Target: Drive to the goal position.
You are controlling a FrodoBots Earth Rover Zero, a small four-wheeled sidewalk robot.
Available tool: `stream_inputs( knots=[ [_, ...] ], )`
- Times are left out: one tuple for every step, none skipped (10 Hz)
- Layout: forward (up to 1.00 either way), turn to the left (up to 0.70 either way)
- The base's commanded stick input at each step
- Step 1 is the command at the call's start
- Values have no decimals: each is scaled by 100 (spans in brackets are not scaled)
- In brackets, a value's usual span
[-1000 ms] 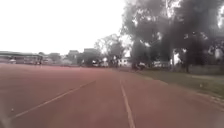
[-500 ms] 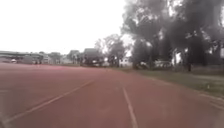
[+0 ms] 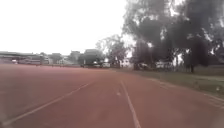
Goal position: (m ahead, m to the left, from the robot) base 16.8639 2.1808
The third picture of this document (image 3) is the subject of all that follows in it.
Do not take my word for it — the vehicle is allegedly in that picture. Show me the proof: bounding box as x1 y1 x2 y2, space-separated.
154 59 175 70
133 62 152 71

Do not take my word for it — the long low building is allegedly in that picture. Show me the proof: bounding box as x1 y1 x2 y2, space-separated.
0 50 52 66

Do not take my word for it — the group of tall trees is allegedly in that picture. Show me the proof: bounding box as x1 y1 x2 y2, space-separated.
95 0 224 73

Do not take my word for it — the red running track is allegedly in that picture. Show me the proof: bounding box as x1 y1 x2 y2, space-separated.
0 63 224 128

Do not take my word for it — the white car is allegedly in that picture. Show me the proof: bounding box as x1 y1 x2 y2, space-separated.
101 62 112 69

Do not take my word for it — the patchy grass strip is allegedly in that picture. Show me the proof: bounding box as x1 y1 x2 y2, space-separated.
116 67 224 100

